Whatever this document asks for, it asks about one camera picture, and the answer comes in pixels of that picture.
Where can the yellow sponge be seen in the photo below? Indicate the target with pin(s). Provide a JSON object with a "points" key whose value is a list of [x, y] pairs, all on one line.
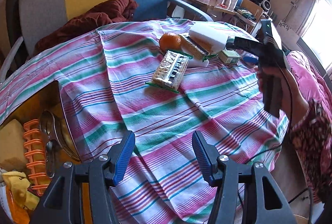
{"points": [[13, 141]]}

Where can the white sponge block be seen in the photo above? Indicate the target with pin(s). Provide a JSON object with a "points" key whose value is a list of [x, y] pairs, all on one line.
{"points": [[199, 63], [207, 34]]}

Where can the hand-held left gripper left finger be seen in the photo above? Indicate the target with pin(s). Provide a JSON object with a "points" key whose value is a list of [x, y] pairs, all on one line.
{"points": [[124, 156]]}

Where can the orange plastic rack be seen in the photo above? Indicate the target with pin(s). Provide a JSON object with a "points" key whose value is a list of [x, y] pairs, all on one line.
{"points": [[32, 153]]}

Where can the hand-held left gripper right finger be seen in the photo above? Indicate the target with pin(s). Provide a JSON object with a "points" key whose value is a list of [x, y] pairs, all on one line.
{"points": [[205, 159]]}

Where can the cracker packet with silver label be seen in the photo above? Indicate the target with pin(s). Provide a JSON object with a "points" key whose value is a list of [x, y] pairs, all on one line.
{"points": [[168, 70]]}

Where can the person's right hand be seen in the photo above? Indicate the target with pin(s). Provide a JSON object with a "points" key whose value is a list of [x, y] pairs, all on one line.
{"points": [[288, 89]]}

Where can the blue ball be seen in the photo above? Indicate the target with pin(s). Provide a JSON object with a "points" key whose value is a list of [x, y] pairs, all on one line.
{"points": [[238, 2]]}

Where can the white box with flower print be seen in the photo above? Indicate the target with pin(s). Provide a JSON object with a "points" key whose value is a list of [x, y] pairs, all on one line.
{"points": [[286, 29]]}

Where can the green cloth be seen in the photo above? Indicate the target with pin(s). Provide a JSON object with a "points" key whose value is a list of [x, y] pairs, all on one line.
{"points": [[245, 13]]}

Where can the yellow cloth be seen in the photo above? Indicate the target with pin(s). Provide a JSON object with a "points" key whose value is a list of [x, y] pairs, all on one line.
{"points": [[19, 187]]}

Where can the mandarin orange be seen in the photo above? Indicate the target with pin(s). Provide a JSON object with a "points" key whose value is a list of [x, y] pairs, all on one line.
{"points": [[170, 42]]}

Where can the small green box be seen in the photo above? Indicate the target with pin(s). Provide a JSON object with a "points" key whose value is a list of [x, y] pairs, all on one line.
{"points": [[229, 56]]}

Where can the person's right forearm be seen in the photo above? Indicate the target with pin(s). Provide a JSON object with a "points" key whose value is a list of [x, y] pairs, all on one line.
{"points": [[313, 148]]}

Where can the clear cracker packet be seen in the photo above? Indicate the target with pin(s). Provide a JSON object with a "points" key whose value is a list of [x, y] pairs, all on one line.
{"points": [[193, 47]]}

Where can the pink quilt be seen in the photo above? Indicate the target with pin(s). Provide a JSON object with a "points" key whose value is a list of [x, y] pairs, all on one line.
{"points": [[308, 65]]}

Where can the maroon cloth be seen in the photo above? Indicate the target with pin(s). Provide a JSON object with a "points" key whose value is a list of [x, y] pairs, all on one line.
{"points": [[85, 21]]}

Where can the striped tablecloth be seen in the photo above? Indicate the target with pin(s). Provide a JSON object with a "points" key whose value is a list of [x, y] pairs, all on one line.
{"points": [[155, 115]]}

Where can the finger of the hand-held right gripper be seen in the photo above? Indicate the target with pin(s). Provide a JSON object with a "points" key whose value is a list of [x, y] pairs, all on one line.
{"points": [[250, 59], [241, 43]]}

